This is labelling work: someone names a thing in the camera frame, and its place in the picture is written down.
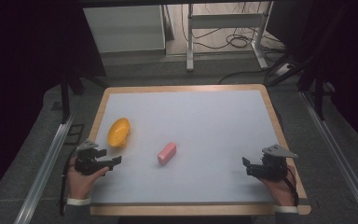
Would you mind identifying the black metal stand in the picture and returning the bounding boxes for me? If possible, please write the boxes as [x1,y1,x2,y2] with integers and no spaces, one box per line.
[297,69,326,121]
[59,73,87,125]

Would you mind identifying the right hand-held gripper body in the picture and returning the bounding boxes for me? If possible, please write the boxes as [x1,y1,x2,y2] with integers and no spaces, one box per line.
[251,144,299,183]

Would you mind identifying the dark curtain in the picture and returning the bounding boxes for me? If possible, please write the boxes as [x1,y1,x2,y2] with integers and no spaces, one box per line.
[0,0,107,206]
[267,0,358,147]

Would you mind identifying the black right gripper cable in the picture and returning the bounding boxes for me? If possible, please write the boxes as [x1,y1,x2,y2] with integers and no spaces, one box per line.
[280,164,300,208]

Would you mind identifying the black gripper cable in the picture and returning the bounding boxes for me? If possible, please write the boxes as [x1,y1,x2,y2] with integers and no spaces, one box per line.
[59,147,78,217]
[280,164,300,208]

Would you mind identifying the white metal desk frame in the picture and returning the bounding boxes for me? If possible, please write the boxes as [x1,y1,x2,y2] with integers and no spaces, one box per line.
[186,1,274,73]

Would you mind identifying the white cabinet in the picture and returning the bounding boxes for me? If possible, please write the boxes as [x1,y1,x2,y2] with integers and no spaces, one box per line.
[83,5,166,54]

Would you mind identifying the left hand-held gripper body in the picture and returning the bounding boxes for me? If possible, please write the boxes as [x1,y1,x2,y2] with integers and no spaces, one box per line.
[74,139,107,176]

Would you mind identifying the white power strip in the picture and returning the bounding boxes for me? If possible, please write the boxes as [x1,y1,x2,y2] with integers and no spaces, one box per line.
[274,63,295,78]

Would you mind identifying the black floor cables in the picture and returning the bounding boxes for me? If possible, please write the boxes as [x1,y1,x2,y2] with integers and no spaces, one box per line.
[180,1,288,86]

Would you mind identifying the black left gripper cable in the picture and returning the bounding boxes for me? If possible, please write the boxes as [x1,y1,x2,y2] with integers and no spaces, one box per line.
[59,147,78,217]

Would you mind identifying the yellow mango-shaped object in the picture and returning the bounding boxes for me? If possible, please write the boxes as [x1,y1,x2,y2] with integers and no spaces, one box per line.
[106,117,131,149]

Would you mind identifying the person's left hand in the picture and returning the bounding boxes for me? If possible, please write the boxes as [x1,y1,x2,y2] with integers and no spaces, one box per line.
[66,156,110,201]

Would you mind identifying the aluminium frame rail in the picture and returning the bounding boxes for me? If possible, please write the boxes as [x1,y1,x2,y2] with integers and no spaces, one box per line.
[299,91,358,224]
[13,113,76,224]

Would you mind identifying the person's right hand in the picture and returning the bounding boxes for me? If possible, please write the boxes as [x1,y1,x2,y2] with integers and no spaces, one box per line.
[258,165,296,207]

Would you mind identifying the pink rectangular block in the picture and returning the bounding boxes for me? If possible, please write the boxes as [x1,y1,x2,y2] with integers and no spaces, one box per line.
[157,141,178,166]

